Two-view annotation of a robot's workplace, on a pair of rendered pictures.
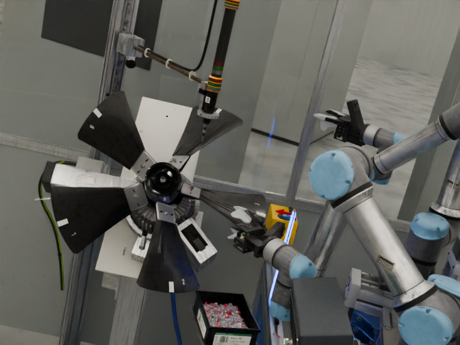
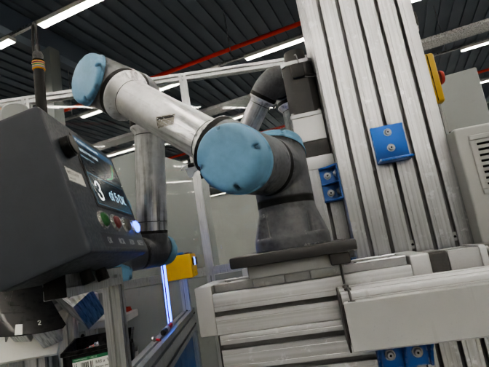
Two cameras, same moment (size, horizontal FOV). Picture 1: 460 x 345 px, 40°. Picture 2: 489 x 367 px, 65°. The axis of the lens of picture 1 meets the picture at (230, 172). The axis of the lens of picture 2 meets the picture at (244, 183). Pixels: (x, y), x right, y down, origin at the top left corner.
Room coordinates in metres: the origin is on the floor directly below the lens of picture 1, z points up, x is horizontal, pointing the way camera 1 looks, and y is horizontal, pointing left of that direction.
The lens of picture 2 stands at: (0.72, -0.55, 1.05)
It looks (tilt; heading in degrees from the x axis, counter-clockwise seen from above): 10 degrees up; 1
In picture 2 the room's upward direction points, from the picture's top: 9 degrees counter-clockwise
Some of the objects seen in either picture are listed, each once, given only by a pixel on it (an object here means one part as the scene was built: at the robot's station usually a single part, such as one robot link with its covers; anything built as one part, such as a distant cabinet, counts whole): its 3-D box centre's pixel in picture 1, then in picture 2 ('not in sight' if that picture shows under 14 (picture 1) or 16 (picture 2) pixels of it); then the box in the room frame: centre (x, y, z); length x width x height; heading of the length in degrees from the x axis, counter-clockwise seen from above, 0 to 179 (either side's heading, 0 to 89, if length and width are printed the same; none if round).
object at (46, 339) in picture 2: not in sight; (47, 328); (1.95, 0.14, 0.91); 0.12 x 0.08 x 0.12; 3
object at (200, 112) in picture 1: (209, 100); not in sight; (1.96, 0.12, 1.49); 0.09 x 0.07 x 0.10; 38
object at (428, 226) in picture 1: (427, 235); not in sight; (2.00, -0.69, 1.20); 0.13 x 0.12 x 0.14; 146
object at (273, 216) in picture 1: (280, 225); (182, 268); (2.26, -0.24, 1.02); 0.16 x 0.10 x 0.11; 3
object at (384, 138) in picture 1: (391, 143); not in sight; (2.25, -0.54, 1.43); 0.11 x 0.08 x 0.09; 56
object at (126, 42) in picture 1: (129, 44); not in sight; (2.44, 0.49, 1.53); 0.10 x 0.07 x 0.08; 38
